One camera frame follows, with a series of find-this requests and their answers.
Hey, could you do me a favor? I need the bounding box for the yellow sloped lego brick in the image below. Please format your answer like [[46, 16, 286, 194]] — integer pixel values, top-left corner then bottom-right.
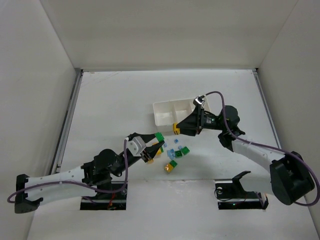
[[172, 122, 181, 135]]

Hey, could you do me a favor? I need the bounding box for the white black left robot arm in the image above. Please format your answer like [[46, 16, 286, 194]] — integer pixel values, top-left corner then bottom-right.
[[7, 132, 165, 214]]

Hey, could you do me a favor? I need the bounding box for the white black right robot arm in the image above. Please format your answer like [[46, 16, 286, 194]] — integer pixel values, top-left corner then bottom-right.
[[173, 104, 320, 205]]

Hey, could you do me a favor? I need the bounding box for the yellow rectangular lego brick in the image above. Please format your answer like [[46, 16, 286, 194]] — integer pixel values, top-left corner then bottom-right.
[[147, 158, 154, 164]]

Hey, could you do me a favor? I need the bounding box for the green square lego brick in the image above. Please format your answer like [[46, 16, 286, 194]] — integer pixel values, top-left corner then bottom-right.
[[180, 146, 190, 155]]

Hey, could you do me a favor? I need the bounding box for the light blue lego plate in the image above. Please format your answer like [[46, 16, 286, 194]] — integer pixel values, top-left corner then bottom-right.
[[166, 149, 175, 160]]

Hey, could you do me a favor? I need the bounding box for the yellow small lego brick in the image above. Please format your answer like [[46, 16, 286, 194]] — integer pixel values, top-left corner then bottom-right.
[[164, 163, 175, 173]]

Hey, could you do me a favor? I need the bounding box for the green lego beside yellow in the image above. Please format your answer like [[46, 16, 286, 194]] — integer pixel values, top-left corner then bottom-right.
[[169, 160, 178, 168]]

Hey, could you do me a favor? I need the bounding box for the white divided plastic container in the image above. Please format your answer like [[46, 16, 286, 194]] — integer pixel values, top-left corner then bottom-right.
[[152, 98, 195, 133]]

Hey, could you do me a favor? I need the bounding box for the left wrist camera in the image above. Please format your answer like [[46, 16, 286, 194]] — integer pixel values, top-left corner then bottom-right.
[[127, 136, 147, 157]]

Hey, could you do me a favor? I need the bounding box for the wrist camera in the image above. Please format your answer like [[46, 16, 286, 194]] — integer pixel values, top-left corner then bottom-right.
[[193, 95, 206, 106], [127, 136, 147, 157]]

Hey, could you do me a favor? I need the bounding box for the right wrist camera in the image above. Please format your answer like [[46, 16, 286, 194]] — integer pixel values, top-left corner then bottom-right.
[[193, 95, 206, 106]]

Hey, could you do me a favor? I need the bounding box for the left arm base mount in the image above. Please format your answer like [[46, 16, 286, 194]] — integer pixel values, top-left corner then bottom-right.
[[79, 185, 128, 211]]

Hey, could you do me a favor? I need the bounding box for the right aluminium rail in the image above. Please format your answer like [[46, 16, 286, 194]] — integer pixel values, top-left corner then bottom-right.
[[252, 68, 281, 147]]

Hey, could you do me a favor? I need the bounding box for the aluminium rail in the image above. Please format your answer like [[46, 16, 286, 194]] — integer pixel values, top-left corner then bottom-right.
[[252, 68, 281, 147], [47, 68, 84, 175]]

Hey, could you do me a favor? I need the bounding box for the left aluminium rail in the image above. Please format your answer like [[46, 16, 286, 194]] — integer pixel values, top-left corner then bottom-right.
[[47, 68, 84, 175]]

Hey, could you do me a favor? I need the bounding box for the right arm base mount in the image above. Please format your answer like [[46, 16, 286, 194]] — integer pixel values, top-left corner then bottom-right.
[[214, 170, 269, 210]]

